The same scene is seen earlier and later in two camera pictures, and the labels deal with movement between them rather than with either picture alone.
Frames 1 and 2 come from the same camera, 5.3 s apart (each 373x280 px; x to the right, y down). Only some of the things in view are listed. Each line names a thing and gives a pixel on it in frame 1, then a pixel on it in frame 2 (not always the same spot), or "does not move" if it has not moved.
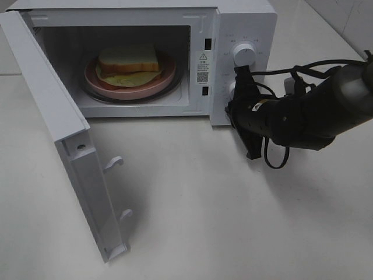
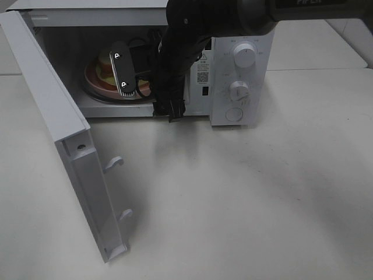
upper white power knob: x=244 y=55 does not move
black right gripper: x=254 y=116 to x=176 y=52
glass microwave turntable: x=158 y=97 does not move
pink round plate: x=164 y=81 does not move
